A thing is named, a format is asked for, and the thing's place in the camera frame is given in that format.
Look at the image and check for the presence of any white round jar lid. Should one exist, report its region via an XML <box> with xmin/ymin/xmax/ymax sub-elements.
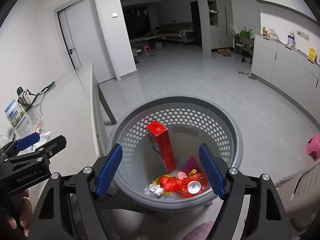
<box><xmin>187</xmin><ymin>180</ymin><xmax>202</xmax><ymax>195</ymax></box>

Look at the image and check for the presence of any white bottle on counter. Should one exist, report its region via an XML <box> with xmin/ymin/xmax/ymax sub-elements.
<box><xmin>287</xmin><ymin>31</ymin><xmax>296</xmax><ymax>48</ymax></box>

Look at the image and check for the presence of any grey perforated laundry basket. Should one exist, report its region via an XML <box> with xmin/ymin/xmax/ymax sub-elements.
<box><xmin>109</xmin><ymin>95</ymin><xmax>243</xmax><ymax>213</ymax></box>

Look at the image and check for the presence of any white sideboard cabinet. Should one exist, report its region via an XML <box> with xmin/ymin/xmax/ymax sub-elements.
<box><xmin>251</xmin><ymin>34</ymin><xmax>319</xmax><ymax>122</ymax></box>

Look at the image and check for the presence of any red plastic bag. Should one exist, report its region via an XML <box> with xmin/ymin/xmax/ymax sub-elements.
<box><xmin>157</xmin><ymin>172</ymin><xmax>208</xmax><ymax>198</ymax></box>

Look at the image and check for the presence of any pink plastic mesh piece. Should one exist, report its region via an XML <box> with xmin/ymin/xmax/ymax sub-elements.
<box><xmin>181</xmin><ymin>156</ymin><xmax>201</xmax><ymax>175</ymax></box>

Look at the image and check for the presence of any green handbag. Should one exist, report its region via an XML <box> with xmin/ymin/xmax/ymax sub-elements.
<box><xmin>240</xmin><ymin>26</ymin><xmax>252</xmax><ymax>38</ymax></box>

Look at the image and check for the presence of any pink plastic stool near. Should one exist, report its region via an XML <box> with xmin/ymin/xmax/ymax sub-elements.
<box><xmin>306</xmin><ymin>134</ymin><xmax>320</xmax><ymax>161</ymax></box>

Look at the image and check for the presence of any operator left hand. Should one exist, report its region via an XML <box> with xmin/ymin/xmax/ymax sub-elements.
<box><xmin>1</xmin><ymin>189</ymin><xmax>33</xmax><ymax>239</ymax></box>

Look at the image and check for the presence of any cardboard box on floor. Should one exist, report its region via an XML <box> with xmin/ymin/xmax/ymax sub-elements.
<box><xmin>218</xmin><ymin>49</ymin><xmax>231</xmax><ymax>57</ymax></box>

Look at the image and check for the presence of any yellow box on counter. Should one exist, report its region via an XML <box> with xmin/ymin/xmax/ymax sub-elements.
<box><xmin>308</xmin><ymin>47</ymin><xmax>317</xmax><ymax>62</ymax></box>

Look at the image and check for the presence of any dark sofa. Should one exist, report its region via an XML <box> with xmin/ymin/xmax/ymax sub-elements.
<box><xmin>146</xmin><ymin>22</ymin><xmax>194</xmax><ymax>44</ymax></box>

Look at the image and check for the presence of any milk powder can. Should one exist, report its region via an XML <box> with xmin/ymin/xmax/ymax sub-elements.
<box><xmin>4</xmin><ymin>99</ymin><xmax>25</xmax><ymax>127</ymax></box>

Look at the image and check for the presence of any shoe rack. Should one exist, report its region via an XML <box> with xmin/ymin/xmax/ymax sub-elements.
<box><xmin>234</xmin><ymin>34</ymin><xmax>254</xmax><ymax>58</ymax></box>

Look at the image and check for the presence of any red white toothpaste box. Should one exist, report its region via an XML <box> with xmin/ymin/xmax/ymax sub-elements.
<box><xmin>146</xmin><ymin>120</ymin><xmax>176</xmax><ymax>173</ymax></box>

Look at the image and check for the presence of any white paper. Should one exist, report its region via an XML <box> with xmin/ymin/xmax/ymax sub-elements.
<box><xmin>144</xmin><ymin>184</ymin><xmax>164</xmax><ymax>198</ymax></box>

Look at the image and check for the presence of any pink stool far room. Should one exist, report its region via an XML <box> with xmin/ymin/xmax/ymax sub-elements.
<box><xmin>142</xmin><ymin>45</ymin><xmax>150</xmax><ymax>55</ymax></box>

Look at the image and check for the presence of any green capped water bottle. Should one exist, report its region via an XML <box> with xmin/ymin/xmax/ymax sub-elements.
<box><xmin>16</xmin><ymin>87</ymin><xmax>33</xmax><ymax>112</ymax></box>

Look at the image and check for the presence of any pink rubber pig toy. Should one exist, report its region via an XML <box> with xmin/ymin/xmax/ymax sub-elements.
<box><xmin>176</xmin><ymin>171</ymin><xmax>188</xmax><ymax>180</ymax></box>

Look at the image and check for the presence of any white door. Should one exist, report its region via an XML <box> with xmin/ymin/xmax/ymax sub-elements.
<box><xmin>58</xmin><ymin>0</ymin><xmax>116</xmax><ymax>83</ymax></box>

